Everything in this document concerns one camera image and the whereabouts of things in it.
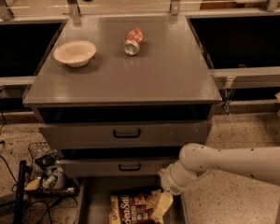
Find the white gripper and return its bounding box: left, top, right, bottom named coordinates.
left=151, top=163, right=189, bottom=220

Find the brown sea salt chip bag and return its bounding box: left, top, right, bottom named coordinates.
left=109, top=189, right=164, bottom=224

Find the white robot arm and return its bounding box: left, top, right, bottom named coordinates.
left=159, top=143, right=280, bottom=224

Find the grey middle drawer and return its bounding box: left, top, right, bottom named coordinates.
left=61, top=156, right=177, bottom=178

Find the grey open bottom drawer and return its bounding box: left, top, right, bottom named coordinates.
left=75, top=174, right=189, bottom=224

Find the grey top drawer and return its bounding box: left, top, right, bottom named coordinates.
left=39, top=120, right=212, bottom=149

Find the grey drawer cabinet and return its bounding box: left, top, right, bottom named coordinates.
left=22, top=14, right=223, bottom=182

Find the black pole stand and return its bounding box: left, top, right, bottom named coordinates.
left=13, top=160, right=26, bottom=224

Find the red soda can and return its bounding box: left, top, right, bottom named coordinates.
left=123, top=28, right=144, bottom=56

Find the white paper bowl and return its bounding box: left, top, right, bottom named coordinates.
left=53, top=40, right=97, bottom=67

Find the wire basket with items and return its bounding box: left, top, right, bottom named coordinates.
left=24, top=142, right=77, bottom=196

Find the black cable on floor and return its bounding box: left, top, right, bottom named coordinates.
left=0, top=109, right=20, bottom=185

